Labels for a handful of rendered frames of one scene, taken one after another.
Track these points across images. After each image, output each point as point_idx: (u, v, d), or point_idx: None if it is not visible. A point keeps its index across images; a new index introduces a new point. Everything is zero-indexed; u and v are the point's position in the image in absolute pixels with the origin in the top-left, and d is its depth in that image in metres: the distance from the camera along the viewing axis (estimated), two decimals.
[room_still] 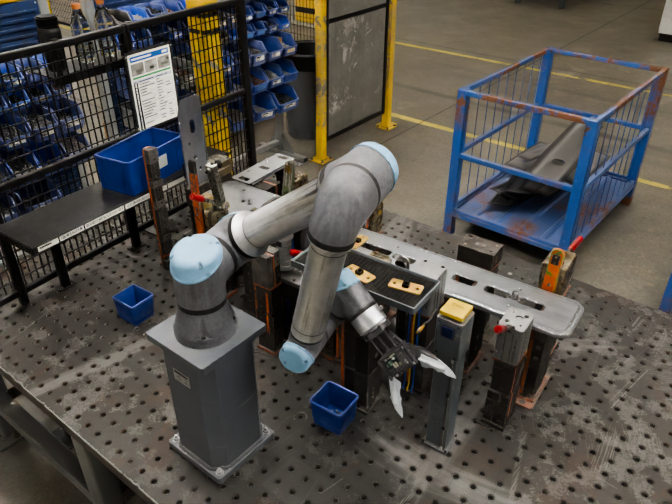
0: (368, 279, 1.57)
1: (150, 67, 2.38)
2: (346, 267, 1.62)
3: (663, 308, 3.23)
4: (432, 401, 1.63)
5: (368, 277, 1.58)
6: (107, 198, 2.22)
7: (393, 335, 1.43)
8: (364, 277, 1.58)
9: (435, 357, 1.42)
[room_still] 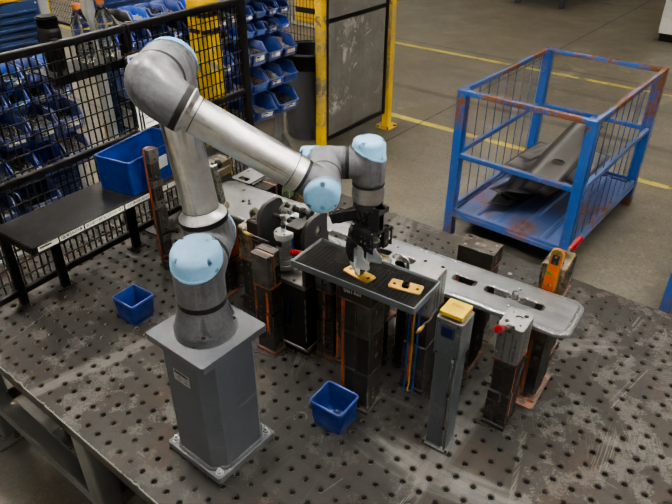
0: (368, 279, 1.57)
1: None
2: (346, 267, 1.62)
3: (663, 308, 3.23)
4: (432, 401, 1.63)
5: (368, 277, 1.58)
6: (107, 198, 2.22)
7: None
8: (364, 277, 1.58)
9: None
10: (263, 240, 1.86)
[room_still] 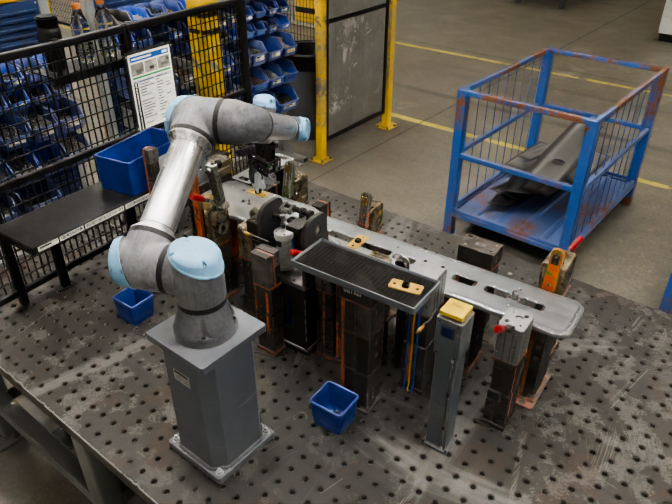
0: (264, 195, 2.26)
1: (150, 67, 2.38)
2: (248, 190, 2.29)
3: (663, 308, 3.23)
4: (432, 401, 1.63)
5: (264, 194, 2.27)
6: (107, 198, 2.22)
7: None
8: (261, 194, 2.26)
9: None
10: (263, 240, 1.86)
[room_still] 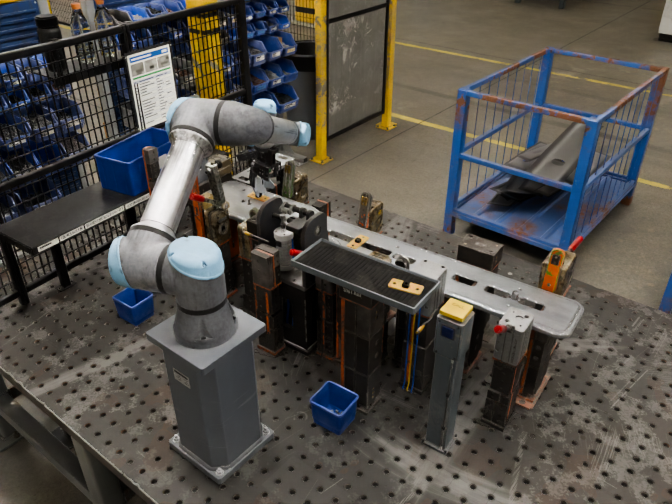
0: (265, 199, 2.26)
1: (150, 67, 2.38)
2: (249, 193, 2.30)
3: (663, 308, 3.23)
4: (432, 401, 1.63)
5: (265, 198, 2.27)
6: (107, 198, 2.22)
7: None
8: (262, 198, 2.27)
9: None
10: (263, 240, 1.86)
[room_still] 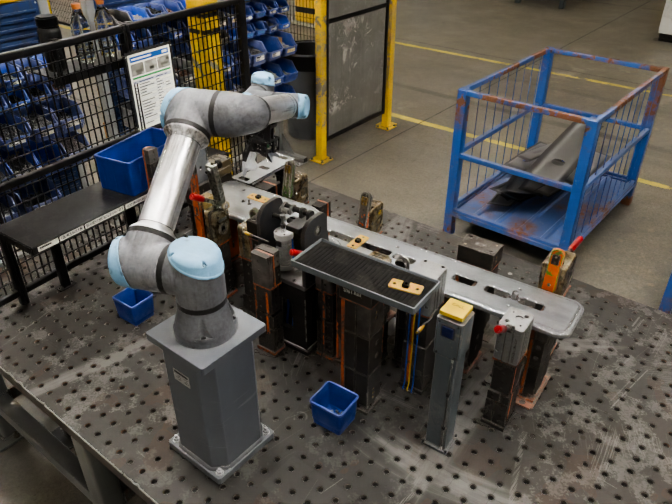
0: (265, 200, 2.27)
1: (150, 67, 2.38)
2: (248, 195, 2.30)
3: (663, 308, 3.23)
4: (432, 401, 1.63)
5: (265, 199, 2.28)
6: (107, 198, 2.22)
7: None
8: (262, 199, 2.27)
9: None
10: (263, 240, 1.86)
